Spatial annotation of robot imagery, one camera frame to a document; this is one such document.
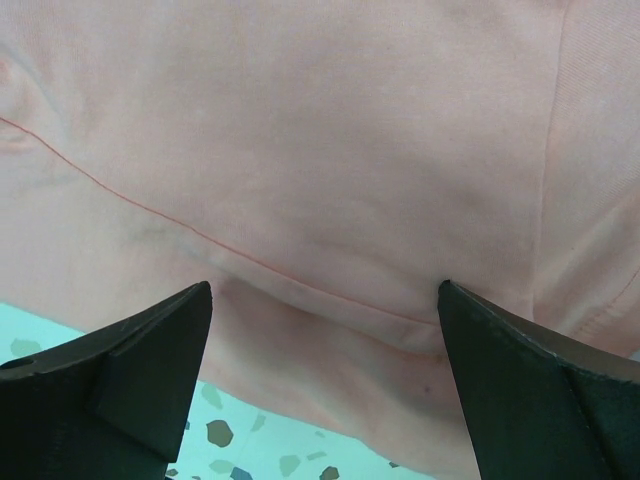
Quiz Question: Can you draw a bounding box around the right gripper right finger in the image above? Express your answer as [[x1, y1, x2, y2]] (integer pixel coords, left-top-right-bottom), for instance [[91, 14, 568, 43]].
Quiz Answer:
[[437, 281, 639, 479]]

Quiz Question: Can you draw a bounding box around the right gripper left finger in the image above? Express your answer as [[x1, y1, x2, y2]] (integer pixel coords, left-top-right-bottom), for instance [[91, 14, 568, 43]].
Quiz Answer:
[[1, 282, 212, 480]]

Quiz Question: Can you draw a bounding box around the pink t shirt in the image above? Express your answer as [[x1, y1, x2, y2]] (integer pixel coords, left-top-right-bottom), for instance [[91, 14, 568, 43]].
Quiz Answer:
[[1, 1, 639, 479]]

